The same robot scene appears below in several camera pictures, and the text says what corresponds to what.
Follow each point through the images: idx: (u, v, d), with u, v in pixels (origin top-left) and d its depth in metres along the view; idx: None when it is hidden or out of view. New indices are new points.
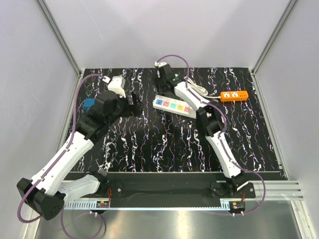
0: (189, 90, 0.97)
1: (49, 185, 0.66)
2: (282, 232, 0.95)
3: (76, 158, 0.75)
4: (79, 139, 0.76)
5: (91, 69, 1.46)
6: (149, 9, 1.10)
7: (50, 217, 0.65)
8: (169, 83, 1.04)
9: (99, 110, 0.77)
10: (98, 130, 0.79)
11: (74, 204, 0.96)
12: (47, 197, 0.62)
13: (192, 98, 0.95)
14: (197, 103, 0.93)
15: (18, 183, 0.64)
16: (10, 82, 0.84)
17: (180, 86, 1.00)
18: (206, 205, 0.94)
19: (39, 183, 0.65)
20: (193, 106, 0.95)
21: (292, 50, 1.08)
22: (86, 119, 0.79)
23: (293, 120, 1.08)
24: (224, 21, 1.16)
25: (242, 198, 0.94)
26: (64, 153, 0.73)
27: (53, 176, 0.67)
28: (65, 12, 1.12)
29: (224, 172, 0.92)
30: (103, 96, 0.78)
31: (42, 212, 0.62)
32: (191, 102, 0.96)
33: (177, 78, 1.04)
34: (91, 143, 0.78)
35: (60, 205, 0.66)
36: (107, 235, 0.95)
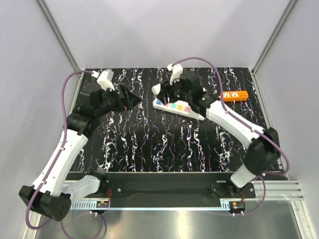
0: (230, 113, 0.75)
1: (53, 187, 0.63)
2: (282, 233, 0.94)
3: (74, 156, 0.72)
4: (72, 136, 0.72)
5: (90, 69, 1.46)
6: (149, 9, 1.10)
7: (61, 218, 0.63)
8: (198, 104, 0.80)
9: (87, 103, 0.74)
10: (89, 124, 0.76)
11: (75, 204, 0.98)
12: (54, 198, 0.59)
13: (237, 125, 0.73)
14: (247, 133, 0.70)
15: (20, 191, 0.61)
16: (10, 82, 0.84)
17: (215, 107, 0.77)
18: (206, 205, 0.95)
19: (41, 187, 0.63)
20: (240, 136, 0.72)
21: (292, 50, 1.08)
22: (76, 115, 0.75)
23: (294, 120, 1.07)
24: (224, 21, 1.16)
25: (242, 198, 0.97)
26: (60, 153, 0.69)
27: (54, 178, 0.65)
28: (65, 12, 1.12)
29: (232, 175, 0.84)
30: (87, 87, 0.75)
31: (52, 215, 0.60)
32: (236, 131, 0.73)
33: (207, 97, 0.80)
34: (85, 138, 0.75)
35: (68, 204, 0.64)
36: (107, 235, 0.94)
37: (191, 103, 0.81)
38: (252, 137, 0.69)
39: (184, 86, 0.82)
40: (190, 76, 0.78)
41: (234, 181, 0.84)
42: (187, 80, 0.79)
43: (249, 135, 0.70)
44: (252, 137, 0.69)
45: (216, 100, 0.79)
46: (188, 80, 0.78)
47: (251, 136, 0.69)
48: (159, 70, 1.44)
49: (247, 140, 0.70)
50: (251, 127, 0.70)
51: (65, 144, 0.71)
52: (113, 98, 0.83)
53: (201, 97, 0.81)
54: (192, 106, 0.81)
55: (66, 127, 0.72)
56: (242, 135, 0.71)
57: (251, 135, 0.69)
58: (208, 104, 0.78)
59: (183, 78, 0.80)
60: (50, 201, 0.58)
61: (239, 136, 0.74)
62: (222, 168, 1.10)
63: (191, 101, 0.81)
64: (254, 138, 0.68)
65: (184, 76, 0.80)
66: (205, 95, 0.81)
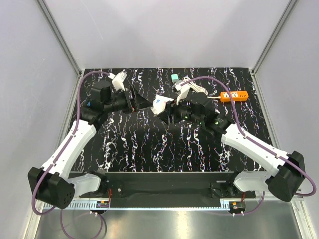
0: (248, 138, 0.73)
1: (62, 169, 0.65)
2: (283, 232, 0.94)
3: (82, 144, 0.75)
4: (83, 126, 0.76)
5: (91, 69, 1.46)
6: (149, 9, 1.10)
7: (63, 206, 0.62)
8: (212, 129, 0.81)
9: (97, 99, 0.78)
10: (99, 117, 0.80)
11: (75, 204, 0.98)
12: (63, 179, 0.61)
13: (258, 151, 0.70)
14: (271, 160, 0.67)
15: (29, 173, 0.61)
16: (10, 82, 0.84)
17: (232, 133, 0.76)
18: (206, 205, 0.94)
19: (51, 169, 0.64)
20: (263, 163, 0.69)
21: (292, 50, 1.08)
22: (85, 109, 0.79)
23: (294, 120, 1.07)
24: (225, 21, 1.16)
25: (242, 198, 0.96)
26: (71, 139, 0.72)
27: (64, 161, 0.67)
28: (65, 12, 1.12)
29: (238, 178, 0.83)
30: (98, 85, 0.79)
31: (58, 197, 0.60)
32: (257, 157, 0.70)
33: (221, 121, 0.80)
34: (94, 129, 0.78)
35: (72, 193, 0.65)
36: (107, 235, 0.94)
37: (204, 129, 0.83)
38: (278, 164, 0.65)
39: (194, 109, 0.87)
40: (202, 101, 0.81)
41: (237, 183, 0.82)
42: (198, 104, 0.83)
43: (273, 161, 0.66)
44: (278, 165, 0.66)
45: (230, 124, 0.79)
46: (199, 104, 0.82)
47: (277, 163, 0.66)
48: (159, 70, 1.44)
49: (273, 168, 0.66)
50: (274, 153, 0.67)
51: (76, 132, 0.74)
52: (123, 99, 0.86)
53: (215, 122, 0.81)
54: (206, 131, 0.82)
55: (78, 117, 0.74)
56: (265, 162, 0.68)
57: (275, 162, 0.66)
58: (223, 130, 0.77)
59: (194, 102, 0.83)
60: (61, 181, 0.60)
61: (260, 162, 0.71)
62: (222, 168, 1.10)
63: (205, 126, 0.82)
64: (280, 166, 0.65)
65: (195, 99, 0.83)
66: (218, 118, 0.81)
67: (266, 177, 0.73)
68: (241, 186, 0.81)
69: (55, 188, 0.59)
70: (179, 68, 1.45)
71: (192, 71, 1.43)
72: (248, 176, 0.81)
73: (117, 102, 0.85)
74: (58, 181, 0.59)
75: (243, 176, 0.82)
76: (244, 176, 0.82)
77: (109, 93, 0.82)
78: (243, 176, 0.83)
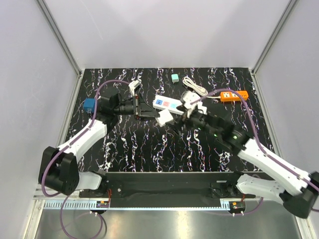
0: (270, 156, 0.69)
1: (76, 150, 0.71)
2: (283, 232, 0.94)
3: (94, 139, 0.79)
4: (97, 122, 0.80)
5: (91, 69, 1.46)
6: (149, 9, 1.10)
7: (66, 190, 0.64)
8: (229, 143, 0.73)
9: (106, 105, 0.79)
10: (111, 122, 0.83)
11: (76, 204, 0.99)
12: (75, 161, 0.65)
13: (279, 170, 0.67)
14: (293, 180, 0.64)
15: (45, 150, 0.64)
16: (11, 82, 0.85)
17: (251, 149, 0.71)
18: (206, 205, 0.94)
19: (66, 149, 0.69)
20: (285, 183, 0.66)
21: (292, 50, 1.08)
22: (99, 115, 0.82)
23: (294, 120, 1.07)
24: (224, 21, 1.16)
25: (242, 198, 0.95)
26: (85, 131, 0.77)
27: (79, 145, 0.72)
28: (65, 12, 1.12)
29: (243, 181, 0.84)
30: (106, 92, 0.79)
31: (67, 180, 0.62)
32: (278, 176, 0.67)
33: (239, 135, 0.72)
34: (106, 131, 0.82)
35: (75, 181, 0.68)
36: (107, 235, 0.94)
37: (221, 142, 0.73)
38: (301, 186, 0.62)
39: (210, 121, 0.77)
40: None
41: (239, 186, 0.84)
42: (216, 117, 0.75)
43: (296, 183, 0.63)
44: (300, 186, 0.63)
45: (249, 138, 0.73)
46: (218, 119, 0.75)
47: (299, 185, 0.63)
48: (159, 70, 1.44)
49: (295, 189, 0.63)
50: (297, 174, 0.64)
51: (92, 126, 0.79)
52: (130, 105, 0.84)
53: (231, 135, 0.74)
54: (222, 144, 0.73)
55: (94, 116, 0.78)
56: (288, 182, 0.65)
57: (299, 183, 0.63)
58: (242, 145, 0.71)
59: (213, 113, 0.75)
60: (73, 161, 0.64)
61: (280, 182, 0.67)
62: (222, 168, 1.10)
63: (221, 139, 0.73)
64: (303, 188, 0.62)
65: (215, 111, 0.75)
66: (235, 131, 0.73)
67: (280, 190, 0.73)
68: (242, 188, 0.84)
69: (68, 168, 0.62)
70: (179, 68, 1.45)
71: (192, 71, 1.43)
72: (253, 182, 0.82)
73: (125, 108, 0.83)
74: (71, 160, 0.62)
75: (247, 181, 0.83)
76: (249, 181, 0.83)
77: (117, 99, 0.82)
78: (248, 180, 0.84)
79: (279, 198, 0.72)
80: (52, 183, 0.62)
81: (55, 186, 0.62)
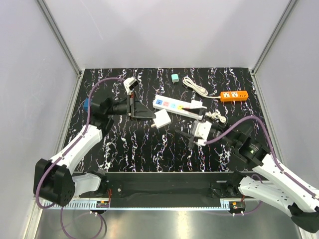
0: (286, 174, 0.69)
1: (70, 162, 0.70)
2: (282, 233, 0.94)
3: (89, 145, 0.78)
4: (92, 128, 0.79)
5: (91, 69, 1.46)
6: (149, 9, 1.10)
7: (62, 203, 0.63)
8: (245, 157, 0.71)
9: (98, 111, 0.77)
10: (106, 124, 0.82)
11: (75, 204, 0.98)
12: (68, 173, 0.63)
13: (295, 187, 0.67)
14: (309, 199, 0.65)
15: (37, 163, 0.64)
16: (10, 82, 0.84)
17: (268, 165, 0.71)
18: (206, 205, 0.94)
19: (60, 161, 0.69)
20: (299, 201, 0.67)
21: (292, 50, 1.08)
22: (93, 118, 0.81)
23: (294, 120, 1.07)
24: (224, 21, 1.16)
25: (242, 197, 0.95)
26: (79, 139, 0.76)
27: (72, 156, 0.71)
28: (65, 12, 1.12)
29: (246, 185, 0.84)
30: (95, 98, 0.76)
31: (61, 194, 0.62)
32: (293, 193, 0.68)
33: (256, 149, 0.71)
34: (101, 135, 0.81)
35: (73, 191, 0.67)
36: (107, 235, 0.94)
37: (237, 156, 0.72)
38: (316, 205, 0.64)
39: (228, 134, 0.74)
40: (244, 130, 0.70)
41: (241, 188, 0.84)
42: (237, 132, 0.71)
43: (311, 201, 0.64)
44: (315, 205, 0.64)
45: (265, 152, 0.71)
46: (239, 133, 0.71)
47: (314, 204, 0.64)
48: (159, 70, 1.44)
49: (310, 207, 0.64)
50: (313, 193, 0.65)
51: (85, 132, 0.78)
52: (124, 105, 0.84)
53: (248, 149, 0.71)
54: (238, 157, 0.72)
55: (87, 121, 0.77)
56: (302, 200, 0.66)
57: (313, 202, 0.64)
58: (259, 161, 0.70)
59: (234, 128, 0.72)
60: (66, 174, 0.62)
61: (295, 199, 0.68)
62: (222, 168, 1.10)
63: (238, 152, 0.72)
64: (318, 207, 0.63)
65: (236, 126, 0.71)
66: (251, 145, 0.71)
67: (288, 202, 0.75)
68: (244, 190, 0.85)
69: (60, 181, 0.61)
70: (179, 68, 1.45)
71: (192, 71, 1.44)
72: (258, 188, 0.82)
73: (118, 108, 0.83)
74: (64, 172, 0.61)
75: (251, 185, 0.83)
76: (253, 186, 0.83)
77: (109, 103, 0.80)
78: (252, 184, 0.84)
79: (286, 209, 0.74)
80: (49, 196, 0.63)
81: (51, 199, 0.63)
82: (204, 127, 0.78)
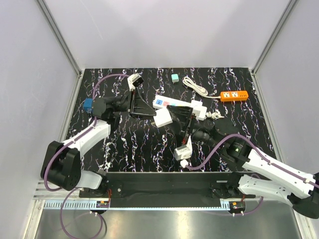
0: (274, 165, 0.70)
1: (80, 146, 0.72)
2: (282, 232, 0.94)
3: (98, 138, 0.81)
4: (102, 122, 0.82)
5: (91, 69, 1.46)
6: (149, 9, 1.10)
7: (67, 186, 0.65)
8: (233, 156, 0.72)
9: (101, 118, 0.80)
10: (113, 123, 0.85)
11: (76, 204, 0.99)
12: (78, 156, 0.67)
13: (285, 177, 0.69)
14: (301, 185, 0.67)
15: (49, 145, 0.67)
16: (10, 82, 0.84)
17: (255, 159, 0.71)
18: (206, 205, 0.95)
19: (71, 144, 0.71)
20: (292, 188, 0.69)
21: (292, 50, 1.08)
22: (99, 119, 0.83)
23: (294, 120, 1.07)
24: (224, 21, 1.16)
25: (242, 197, 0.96)
26: (90, 129, 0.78)
27: (82, 142, 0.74)
28: (65, 12, 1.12)
29: (244, 183, 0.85)
30: (95, 108, 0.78)
31: (69, 175, 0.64)
32: (285, 182, 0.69)
33: (241, 147, 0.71)
34: (109, 131, 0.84)
35: (78, 178, 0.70)
36: (107, 235, 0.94)
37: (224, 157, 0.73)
38: (309, 189, 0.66)
39: (215, 135, 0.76)
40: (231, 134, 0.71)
41: (241, 188, 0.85)
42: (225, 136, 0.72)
43: (304, 187, 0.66)
44: (308, 189, 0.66)
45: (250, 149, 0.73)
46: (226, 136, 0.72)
47: (307, 188, 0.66)
48: (159, 70, 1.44)
49: (304, 193, 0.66)
50: (303, 178, 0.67)
51: (96, 125, 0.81)
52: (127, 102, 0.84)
53: (233, 148, 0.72)
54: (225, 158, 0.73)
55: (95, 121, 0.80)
56: (295, 188, 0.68)
57: (306, 187, 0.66)
58: (246, 158, 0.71)
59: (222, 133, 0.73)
60: (76, 156, 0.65)
61: (288, 187, 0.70)
62: (222, 168, 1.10)
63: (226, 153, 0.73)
64: (311, 190, 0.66)
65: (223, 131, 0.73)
66: (237, 144, 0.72)
67: (287, 193, 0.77)
68: (244, 190, 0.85)
69: (70, 162, 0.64)
70: (179, 68, 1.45)
71: (192, 71, 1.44)
72: (256, 184, 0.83)
73: (121, 105, 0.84)
74: (75, 154, 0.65)
75: (249, 183, 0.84)
76: (251, 183, 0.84)
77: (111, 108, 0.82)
78: (250, 182, 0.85)
79: (286, 200, 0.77)
80: (55, 179, 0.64)
81: (57, 182, 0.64)
82: (184, 154, 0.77)
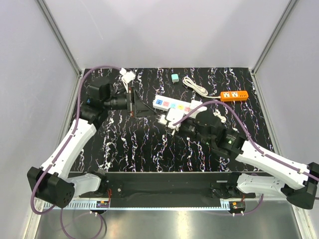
0: (268, 155, 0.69)
1: (63, 165, 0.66)
2: (282, 231, 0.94)
3: (82, 144, 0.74)
4: (82, 125, 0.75)
5: (90, 69, 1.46)
6: (149, 9, 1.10)
7: (61, 205, 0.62)
8: (225, 149, 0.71)
9: (96, 96, 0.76)
10: (99, 116, 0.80)
11: (75, 204, 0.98)
12: (62, 180, 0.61)
13: (280, 168, 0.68)
14: (295, 176, 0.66)
15: (28, 172, 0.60)
16: (10, 82, 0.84)
17: (248, 151, 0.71)
18: (206, 205, 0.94)
19: (50, 169, 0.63)
20: (286, 179, 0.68)
21: (292, 49, 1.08)
22: (86, 108, 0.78)
23: (295, 120, 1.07)
24: (225, 21, 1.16)
25: (242, 198, 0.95)
26: (70, 139, 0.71)
27: (63, 160, 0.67)
28: (66, 13, 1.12)
29: (242, 182, 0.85)
30: (95, 82, 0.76)
31: (57, 198, 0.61)
32: (279, 174, 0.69)
33: (234, 139, 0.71)
34: (94, 129, 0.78)
35: (72, 191, 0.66)
36: (107, 235, 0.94)
37: (216, 150, 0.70)
38: (303, 179, 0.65)
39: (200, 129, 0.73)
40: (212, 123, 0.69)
41: (240, 187, 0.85)
42: (207, 127, 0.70)
43: (298, 178, 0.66)
44: (303, 180, 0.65)
45: (242, 140, 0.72)
46: (208, 126, 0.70)
47: (301, 179, 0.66)
48: (159, 70, 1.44)
49: (298, 183, 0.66)
50: (297, 169, 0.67)
51: (76, 131, 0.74)
52: (123, 100, 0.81)
53: (226, 140, 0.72)
54: (218, 152, 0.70)
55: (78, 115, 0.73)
56: (290, 179, 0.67)
57: (300, 178, 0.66)
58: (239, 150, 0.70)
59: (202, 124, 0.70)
60: (60, 182, 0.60)
61: (281, 178, 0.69)
62: (222, 168, 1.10)
63: (216, 146, 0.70)
64: (305, 181, 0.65)
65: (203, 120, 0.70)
66: (228, 136, 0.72)
67: (280, 185, 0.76)
68: (243, 188, 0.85)
69: (55, 189, 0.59)
70: (179, 68, 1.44)
71: (192, 71, 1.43)
72: (253, 181, 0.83)
73: (116, 102, 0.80)
74: (57, 180, 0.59)
75: (247, 180, 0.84)
76: (249, 180, 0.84)
77: (107, 90, 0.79)
78: (247, 179, 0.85)
79: (281, 193, 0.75)
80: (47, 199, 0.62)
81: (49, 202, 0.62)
82: (173, 118, 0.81)
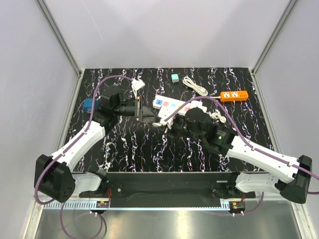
0: (257, 149, 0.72)
1: (72, 157, 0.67)
2: (282, 231, 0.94)
3: (92, 143, 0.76)
4: (94, 125, 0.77)
5: (91, 69, 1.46)
6: (149, 9, 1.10)
7: (60, 198, 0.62)
8: (216, 145, 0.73)
9: (107, 104, 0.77)
10: (109, 122, 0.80)
11: (75, 204, 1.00)
12: (69, 170, 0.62)
13: (269, 161, 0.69)
14: (284, 169, 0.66)
15: (38, 158, 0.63)
16: (11, 82, 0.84)
17: (238, 146, 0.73)
18: (206, 205, 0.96)
19: (60, 158, 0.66)
20: (277, 174, 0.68)
21: (292, 49, 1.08)
22: (98, 115, 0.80)
23: (295, 120, 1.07)
24: (225, 21, 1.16)
25: (242, 197, 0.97)
26: (81, 135, 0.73)
27: (73, 152, 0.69)
28: (66, 13, 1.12)
29: (240, 181, 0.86)
30: (107, 92, 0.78)
31: (61, 188, 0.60)
32: (270, 168, 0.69)
33: (224, 135, 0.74)
34: (104, 133, 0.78)
35: (72, 188, 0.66)
36: (107, 235, 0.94)
37: (207, 146, 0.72)
38: (293, 173, 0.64)
39: (190, 126, 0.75)
40: (201, 119, 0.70)
41: (239, 186, 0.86)
42: (196, 123, 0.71)
43: (287, 171, 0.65)
44: (292, 173, 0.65)
45: (232, 135, 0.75)
46: (197, 122, 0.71)
47: (291, 172, 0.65)
48: (159, 70, 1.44)
49: (288, 177, 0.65)
50: (287, 162, 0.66)
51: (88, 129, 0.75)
52: (131, 107, 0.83)
53: (217, 136, 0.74)
54: (209, 148, 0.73)
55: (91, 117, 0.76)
56: (279, 172, 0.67)
57: (289, 171, 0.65)
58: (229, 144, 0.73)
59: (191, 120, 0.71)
60: (66, 172, 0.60)
61: (273, 173, 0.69)
62: (222, 168, 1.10)
63: (207, 142, 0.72)
64: (295, 174, 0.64)
65: (192, 117, 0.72)
66: (219, 132, 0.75)
67: (274, 181, 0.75)
68: (243, 188, 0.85)
69: (60, 177, 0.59)
70: (179, 68, 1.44)
71: (192, 71, 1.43)
72: (250, 179, 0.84)
73: (125, 109, 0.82)
74: (64, 170, 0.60)
75: (244, 179, 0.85)
76: (246, 179, 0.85)
77: (118, 99, 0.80)
78: (245, 178, 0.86)
79: (275, 188, 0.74)
80: (48, 190, 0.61)
81: (50, 193, 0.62)
82: (165, 115, 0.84)
